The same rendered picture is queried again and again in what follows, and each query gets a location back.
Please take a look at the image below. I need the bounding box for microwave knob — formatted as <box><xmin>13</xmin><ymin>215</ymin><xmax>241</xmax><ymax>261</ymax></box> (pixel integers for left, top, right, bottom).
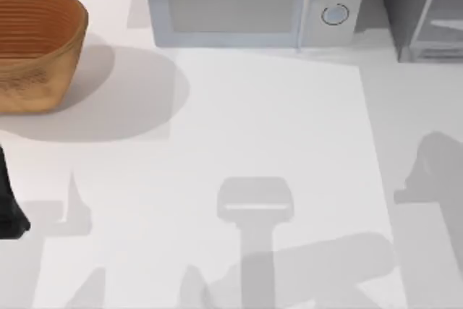
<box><xmin>320</xmin><ymin>2</ymin><xmax>350</xmax><ymax>27</ymax></box>

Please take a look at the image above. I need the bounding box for microwave door handle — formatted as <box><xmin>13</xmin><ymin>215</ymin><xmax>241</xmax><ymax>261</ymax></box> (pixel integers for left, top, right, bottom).
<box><xmin>297</xmin><ymin>0</ymin><xmax>313</xmax><ymax>51</ymax></box>

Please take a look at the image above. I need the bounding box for microwave door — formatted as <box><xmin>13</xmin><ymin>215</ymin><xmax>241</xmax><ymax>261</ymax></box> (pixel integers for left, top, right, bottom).
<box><xmin>141</xmin><ymin>0</ymin><xmax>319</xmax><ymax>50</ymax></box>

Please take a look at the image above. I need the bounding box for brown woven basket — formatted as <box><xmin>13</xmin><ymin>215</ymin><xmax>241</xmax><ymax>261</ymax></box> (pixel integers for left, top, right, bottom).
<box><xmin>0</xmin><ymin>0</ymin><xmax>90</xmax><ymax>115</ymax></box>

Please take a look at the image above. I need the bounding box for pale microwave oven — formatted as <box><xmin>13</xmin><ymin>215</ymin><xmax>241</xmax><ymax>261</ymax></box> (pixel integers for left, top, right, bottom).
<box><xmin>141</xmin><ymin>0</ymin><xmax>373</xmax><ymax>50</ymax></box>

